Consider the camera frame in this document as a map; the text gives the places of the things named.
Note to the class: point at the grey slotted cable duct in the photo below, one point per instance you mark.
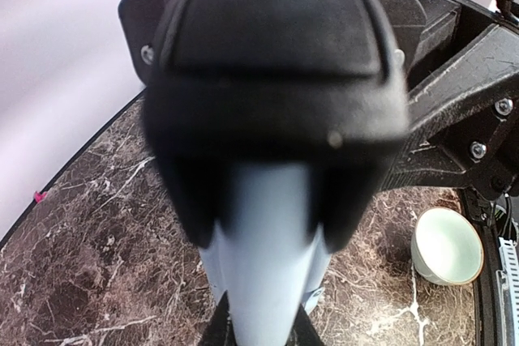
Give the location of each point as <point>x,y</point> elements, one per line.
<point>507,281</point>

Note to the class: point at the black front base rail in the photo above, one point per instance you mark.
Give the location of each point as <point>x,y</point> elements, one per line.
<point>492,220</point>

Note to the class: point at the grey folding music stand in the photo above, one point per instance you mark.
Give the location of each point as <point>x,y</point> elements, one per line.
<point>272,124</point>

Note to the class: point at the pale green ceramic bowl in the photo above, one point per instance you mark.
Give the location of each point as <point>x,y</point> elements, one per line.
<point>445,248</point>

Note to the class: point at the small pink tag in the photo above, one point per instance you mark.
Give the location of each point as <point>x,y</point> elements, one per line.
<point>39,196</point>

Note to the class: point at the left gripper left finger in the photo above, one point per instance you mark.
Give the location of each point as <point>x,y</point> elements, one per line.
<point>219,331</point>

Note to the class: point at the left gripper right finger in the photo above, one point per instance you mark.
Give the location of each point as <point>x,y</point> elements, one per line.
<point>303,333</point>

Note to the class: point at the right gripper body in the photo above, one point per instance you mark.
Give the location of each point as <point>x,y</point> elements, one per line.
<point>463,103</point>

